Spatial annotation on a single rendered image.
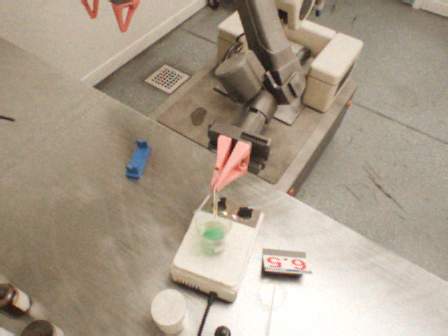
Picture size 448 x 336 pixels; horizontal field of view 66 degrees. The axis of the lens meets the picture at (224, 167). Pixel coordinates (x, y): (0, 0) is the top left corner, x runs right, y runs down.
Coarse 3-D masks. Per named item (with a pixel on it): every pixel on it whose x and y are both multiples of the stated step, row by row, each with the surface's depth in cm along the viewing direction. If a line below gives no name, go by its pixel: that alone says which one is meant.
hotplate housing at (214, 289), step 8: (256, 232) 68; (248, 256) 65; (176, 272) 63; (184, 272) 63; (176, 280) 67; (184, 280) 65; (192, 280) 63; (200, 280) 62; (208, 280) 62; (240, 280) 62; (200, 288) 65; (208, 288) 63; (216, 288) 62; (224, 288) 61; (232, 288) 61; (216, 296) 65; (224, 296) 64; (232, 296) 62; (208, 304) 63
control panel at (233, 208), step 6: (210, 198) 75; (204, 204) 73; (210, 204) 73; (228, 204) 75; (234, 204) 75; (228, 210) 73; (234, 210) 73; (252, 216) 72; (258, 216) 73; (240, 222) 69; (246, 222) 70; (252, 222) 70
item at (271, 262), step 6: (270, 258) 71; (276, 258) 71; (282, 258) 71; (288, 258) 71; (270, 264) 68; (276, 264) 68; (282, 264) 69; (288, 264) 69; (294, 264) 69; (300, 264) 69; (306, 264) 69; (300, 270) 67; (306, 270) 67
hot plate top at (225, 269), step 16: (192, 224) 66; (240, 224) 67; (192, 240) 64; (240, 240) 65; (176, 256) 62; (192, 256) 62; (224, 256) 63; (240, 256) 63; (192, 272) 61; (208, 272) 61; (224, 272) 61; (240, 272) 61
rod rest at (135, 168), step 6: (138, 144) 86; (144, 144) 86; (138, 150) 86; (144, 150) 86; (132, 156) 85; (138, 156) 85; (144, 156) 85; (132, 162) 84; (138, 162) 84; (144, 162) 84; (132, 168) 80; (138, 168) 83; (126, 174) 82; (132, 174) 82; (138, 174) 82
